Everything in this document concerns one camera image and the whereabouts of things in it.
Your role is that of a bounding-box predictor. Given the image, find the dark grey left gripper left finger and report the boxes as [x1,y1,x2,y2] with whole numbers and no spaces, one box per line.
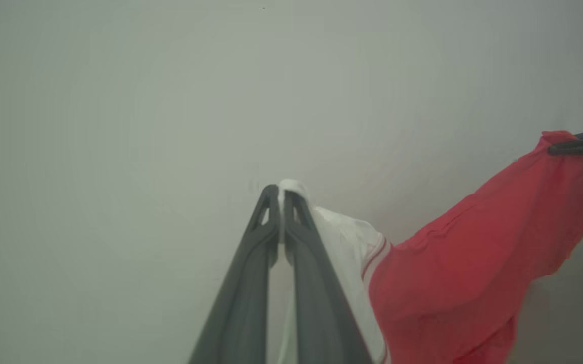
[187,184,282,364]

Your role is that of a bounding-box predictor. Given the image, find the red and white garment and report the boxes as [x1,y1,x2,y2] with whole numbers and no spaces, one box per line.
[275,130,583,364]

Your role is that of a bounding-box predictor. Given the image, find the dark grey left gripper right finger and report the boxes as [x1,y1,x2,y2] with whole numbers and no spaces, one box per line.
[282,190,374,364]

